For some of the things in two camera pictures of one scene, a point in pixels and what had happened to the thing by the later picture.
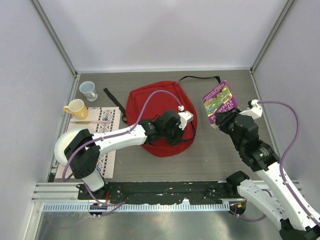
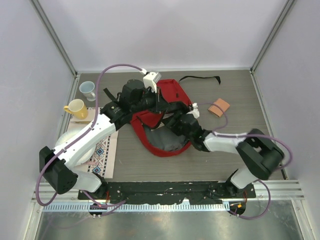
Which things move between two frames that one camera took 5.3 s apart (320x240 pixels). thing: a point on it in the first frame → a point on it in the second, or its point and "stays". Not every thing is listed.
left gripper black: (177, 140) → (161, 104)
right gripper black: (223, 119) → (173, 126)
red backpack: (157, 104) stays
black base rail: (197, 192) stays
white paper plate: (59, 148) stays
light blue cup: (87, 88) stays
